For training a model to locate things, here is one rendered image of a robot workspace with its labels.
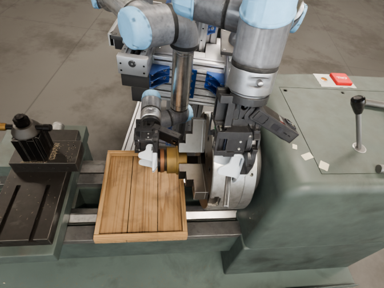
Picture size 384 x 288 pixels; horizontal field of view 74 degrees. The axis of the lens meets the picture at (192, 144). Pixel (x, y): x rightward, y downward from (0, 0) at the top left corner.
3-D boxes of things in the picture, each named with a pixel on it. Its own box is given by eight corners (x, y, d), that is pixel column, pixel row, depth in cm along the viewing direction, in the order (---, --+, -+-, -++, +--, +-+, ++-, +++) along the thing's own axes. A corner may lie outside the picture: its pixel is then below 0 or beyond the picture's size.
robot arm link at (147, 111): (160, 122, 98) (161, 105, 92) (160, 130, 95) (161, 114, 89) (140, 121, 97) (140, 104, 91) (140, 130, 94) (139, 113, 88)
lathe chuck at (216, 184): (214, 141, 106) (235, 91, 78) (223, 219, 91) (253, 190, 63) (193, 141, 104) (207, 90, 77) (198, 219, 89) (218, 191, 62)
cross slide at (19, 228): (81, 137, 104) (78, 129, 100) (52, 244, 76) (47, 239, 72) (32, 136, 101) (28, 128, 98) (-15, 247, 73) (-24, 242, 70)
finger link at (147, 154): (137, 171, 77) (139, 148, 83) (157, 171, 78) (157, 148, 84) (136, 165, 75) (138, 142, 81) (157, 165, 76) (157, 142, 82)
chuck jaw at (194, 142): (210, 148, 85) (213, 113, 82) (214, 153, 80) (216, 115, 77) (178, 148, 84) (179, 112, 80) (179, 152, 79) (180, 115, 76)
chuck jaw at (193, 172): (214, 162, 80) (220, 195, 72) (211, 172, 83) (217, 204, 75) (179, 162, 78) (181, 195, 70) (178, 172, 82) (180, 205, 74)
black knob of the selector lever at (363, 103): (355, 107, 65) (367, 92, 61) (362, 116, 63) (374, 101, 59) (340, 107, 64) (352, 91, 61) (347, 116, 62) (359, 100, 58)
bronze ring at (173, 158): (186, 139, 82) (157, 139, 81) (188, 164, 76) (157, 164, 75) (184, 156, 89) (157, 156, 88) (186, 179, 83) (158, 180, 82)
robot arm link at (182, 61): (193, -6, 83) (183, 111, 119) (162, -3, 79) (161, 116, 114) (212, 7, 76) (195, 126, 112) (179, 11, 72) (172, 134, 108)
